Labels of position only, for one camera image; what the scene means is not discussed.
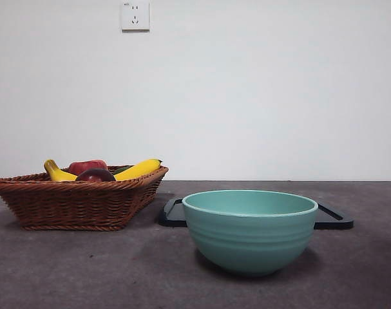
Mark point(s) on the dark red plum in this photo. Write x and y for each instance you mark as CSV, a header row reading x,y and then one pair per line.
x,y
95,176

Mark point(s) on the dark rectangular tray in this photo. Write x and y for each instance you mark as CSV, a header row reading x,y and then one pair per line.
x,y
333,220

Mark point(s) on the green vegetable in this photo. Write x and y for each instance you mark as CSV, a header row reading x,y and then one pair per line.
x,y
121,169

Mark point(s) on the red apple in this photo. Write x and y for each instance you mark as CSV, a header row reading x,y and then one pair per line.
x,y
87,165

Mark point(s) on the brown wicker basket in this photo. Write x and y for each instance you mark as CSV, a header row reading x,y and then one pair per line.
x,y
72,206

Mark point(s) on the teal ribbed bowl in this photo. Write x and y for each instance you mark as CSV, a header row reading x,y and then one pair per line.
x,y
250,244

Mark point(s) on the white wall socket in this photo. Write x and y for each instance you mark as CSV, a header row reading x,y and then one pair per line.
x,y
135,19

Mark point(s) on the yellow banana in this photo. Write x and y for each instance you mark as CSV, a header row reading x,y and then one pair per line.
x,y
140,168

